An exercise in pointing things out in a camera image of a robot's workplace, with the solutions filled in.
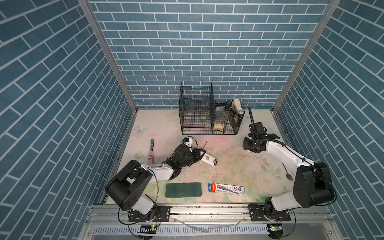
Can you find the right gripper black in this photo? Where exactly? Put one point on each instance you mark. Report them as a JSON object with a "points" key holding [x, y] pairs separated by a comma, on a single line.
{"points": [[245, 145]]}

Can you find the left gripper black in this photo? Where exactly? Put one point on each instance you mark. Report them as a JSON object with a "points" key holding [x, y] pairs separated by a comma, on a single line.
{"points": [[195, 152]]}

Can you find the white remote control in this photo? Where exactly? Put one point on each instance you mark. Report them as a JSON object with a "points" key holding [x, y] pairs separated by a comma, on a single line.
{"points": [[210, 160]]}

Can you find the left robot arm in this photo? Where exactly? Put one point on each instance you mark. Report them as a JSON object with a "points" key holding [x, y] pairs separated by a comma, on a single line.
{"points": [[127, 187]]}

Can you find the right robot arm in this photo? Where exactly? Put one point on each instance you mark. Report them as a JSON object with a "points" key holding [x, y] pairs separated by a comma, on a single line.
{"points": [[312, 181]]}

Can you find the dark green rectangular case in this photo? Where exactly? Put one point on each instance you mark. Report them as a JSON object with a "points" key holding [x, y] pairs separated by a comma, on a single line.
{"points": [[183, 190]]}

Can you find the yellow item in basket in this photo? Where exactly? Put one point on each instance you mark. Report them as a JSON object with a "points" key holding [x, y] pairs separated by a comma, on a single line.
{"points": [[218, 126]]}

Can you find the white block in basket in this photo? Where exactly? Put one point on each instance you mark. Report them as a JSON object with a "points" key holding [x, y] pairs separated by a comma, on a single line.
{"points": [[237, 106]]}

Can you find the metal spoon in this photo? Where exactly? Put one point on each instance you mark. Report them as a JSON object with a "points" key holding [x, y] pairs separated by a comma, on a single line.
{"points": [[288, 175]]}

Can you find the toothpaste box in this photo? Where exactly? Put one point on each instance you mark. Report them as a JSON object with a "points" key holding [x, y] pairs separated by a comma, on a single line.
{"points": [[226, 189]]}

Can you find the pink handled scraper tool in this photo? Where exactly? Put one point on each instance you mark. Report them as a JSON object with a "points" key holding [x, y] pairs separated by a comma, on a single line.
{"points": [[151, 153]]}

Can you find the black wire mesh basket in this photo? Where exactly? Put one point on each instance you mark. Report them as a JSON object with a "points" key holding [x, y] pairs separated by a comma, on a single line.
{"points": [[198, 110]]}

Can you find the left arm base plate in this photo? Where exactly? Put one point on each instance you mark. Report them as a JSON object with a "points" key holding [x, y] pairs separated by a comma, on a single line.
{"points": [[157, 213]]}

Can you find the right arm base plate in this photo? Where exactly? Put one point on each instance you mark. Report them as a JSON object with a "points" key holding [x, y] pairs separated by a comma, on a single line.
{"points": [[267, 212]]}

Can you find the aluminium front rail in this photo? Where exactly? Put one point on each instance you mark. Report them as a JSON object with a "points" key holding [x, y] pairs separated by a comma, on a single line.
{"points": [[210, 214]]}

